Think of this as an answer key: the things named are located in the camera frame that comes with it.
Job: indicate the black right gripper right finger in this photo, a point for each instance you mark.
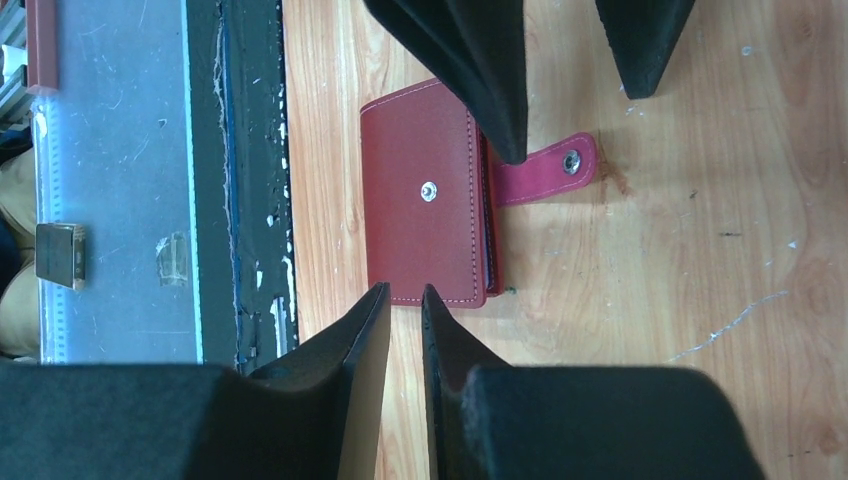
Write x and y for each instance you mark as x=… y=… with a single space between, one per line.
x=488 y=419

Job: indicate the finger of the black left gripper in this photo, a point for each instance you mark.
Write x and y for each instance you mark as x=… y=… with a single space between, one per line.
x=477 y=49
x=642 y=35

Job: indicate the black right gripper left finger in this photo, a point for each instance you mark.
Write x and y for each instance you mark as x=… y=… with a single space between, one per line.
x=313 y=413

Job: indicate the red card holder wallet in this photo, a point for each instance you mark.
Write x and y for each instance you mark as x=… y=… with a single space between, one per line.
x=432 y=186

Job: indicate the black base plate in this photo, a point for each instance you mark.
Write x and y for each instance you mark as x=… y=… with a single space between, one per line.
x=242 y=230

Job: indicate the aluminium front rail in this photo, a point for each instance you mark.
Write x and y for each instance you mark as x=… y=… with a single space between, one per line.
x=114 y=159

